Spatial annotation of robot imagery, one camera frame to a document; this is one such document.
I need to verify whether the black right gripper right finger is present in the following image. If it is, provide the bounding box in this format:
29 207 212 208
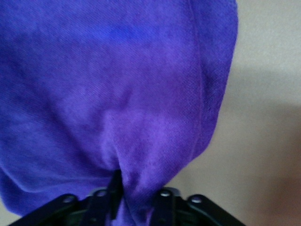
152 186 247 226

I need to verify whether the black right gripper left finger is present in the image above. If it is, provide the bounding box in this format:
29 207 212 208
9 169 123 226

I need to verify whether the purple cloth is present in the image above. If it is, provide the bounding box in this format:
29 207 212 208
0 0 239 226

